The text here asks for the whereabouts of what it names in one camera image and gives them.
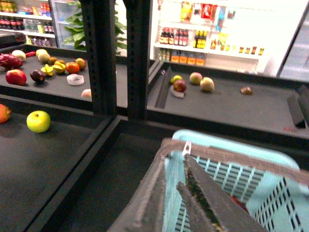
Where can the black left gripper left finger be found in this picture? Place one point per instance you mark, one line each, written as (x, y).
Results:
(199, 222)

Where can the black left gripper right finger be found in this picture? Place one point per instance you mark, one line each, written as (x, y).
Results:
(224, 213)

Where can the light blue plastic basket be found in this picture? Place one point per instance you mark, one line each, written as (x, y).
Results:
(278, 204)

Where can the white tape roll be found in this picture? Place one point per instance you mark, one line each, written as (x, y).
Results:
(75, 79)

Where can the bright green apple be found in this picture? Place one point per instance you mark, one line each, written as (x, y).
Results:
(38, 121)

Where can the green potted plant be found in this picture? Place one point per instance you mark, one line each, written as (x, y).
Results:
(93, 19)

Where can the red apple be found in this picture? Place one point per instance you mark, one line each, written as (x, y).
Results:
(16, 77)

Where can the red dragon fruit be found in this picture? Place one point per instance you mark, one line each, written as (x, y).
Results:
(9, 62)

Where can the white cable tie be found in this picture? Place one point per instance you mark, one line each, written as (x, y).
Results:
(187, 148)

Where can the black metal shelf frame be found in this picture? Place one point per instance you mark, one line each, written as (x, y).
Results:
(81, 173)

